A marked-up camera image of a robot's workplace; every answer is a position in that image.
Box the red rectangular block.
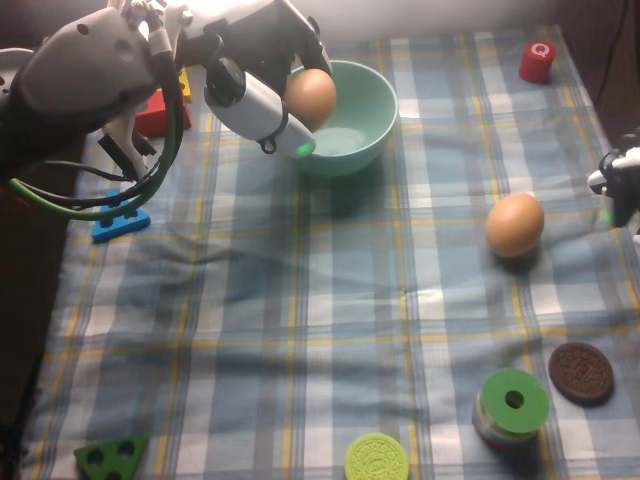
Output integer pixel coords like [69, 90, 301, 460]
[133, 88, 193, 139]

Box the blue plaid cloth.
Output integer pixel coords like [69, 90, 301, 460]
[19, 24, 640, 480]

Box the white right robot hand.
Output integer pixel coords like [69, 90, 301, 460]
[585, 127, 640, 239]

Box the brown egg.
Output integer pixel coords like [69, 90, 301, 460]
[282, 67, 338, 132]
[485, 192, 546, 259]

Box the green triangle block with holes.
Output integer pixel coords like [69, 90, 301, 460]
[73, 432, 150, 480]

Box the mint green bowl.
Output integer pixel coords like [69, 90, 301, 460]
[287, 59, 400, 177]

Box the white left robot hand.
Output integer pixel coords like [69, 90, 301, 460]
[177, 0, 337, 157]

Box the ring stack with green top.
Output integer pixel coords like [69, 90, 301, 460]
[471, 368, 551, 451]

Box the red cylinder with white letter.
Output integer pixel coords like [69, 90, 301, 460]
[518, 40, 558, 84]

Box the brown toy cookie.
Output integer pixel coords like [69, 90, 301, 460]
[547, 342, 615, 407]

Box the blue triangle block with holes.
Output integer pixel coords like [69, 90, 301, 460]
[91, 188, 152, 245]

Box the lime green toy cookie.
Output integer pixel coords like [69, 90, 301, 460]
[344, 432, 412, 480]

